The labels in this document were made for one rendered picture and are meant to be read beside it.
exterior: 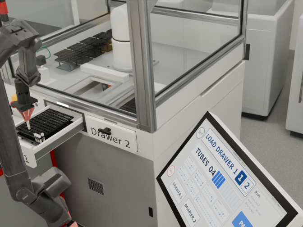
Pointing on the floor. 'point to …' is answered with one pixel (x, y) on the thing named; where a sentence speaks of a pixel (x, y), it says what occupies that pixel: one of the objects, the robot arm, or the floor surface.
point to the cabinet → (126, 176)
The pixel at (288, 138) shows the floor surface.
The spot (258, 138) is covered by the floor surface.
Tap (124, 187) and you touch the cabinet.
